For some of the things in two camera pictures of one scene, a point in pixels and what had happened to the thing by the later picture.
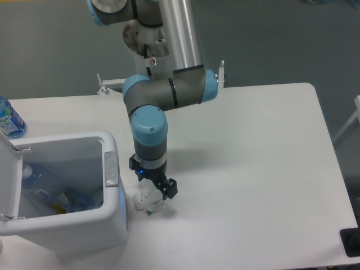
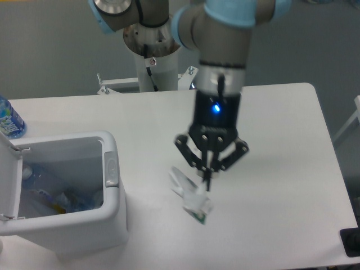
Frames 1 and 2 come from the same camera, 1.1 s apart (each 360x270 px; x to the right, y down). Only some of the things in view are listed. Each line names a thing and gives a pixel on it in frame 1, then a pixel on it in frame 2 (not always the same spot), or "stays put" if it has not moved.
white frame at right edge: x=356 y=115 stays put
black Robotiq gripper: x=167 y=187 -> x=215 y=121
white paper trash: x=149 y=198 -> x=197 y=204
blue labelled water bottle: x=12 y=124 stays put
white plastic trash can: x=66 y=191 stays put
